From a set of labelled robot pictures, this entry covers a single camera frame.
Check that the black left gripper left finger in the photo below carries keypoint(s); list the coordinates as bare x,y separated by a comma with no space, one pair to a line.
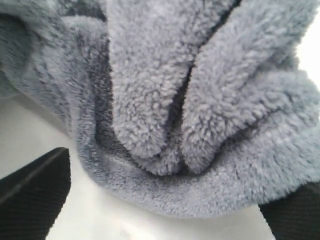
32,197

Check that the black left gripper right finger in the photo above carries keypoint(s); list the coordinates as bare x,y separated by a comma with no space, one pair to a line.
297,216

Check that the grey-blue fluffy towel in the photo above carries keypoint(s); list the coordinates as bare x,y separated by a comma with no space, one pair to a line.
187,108

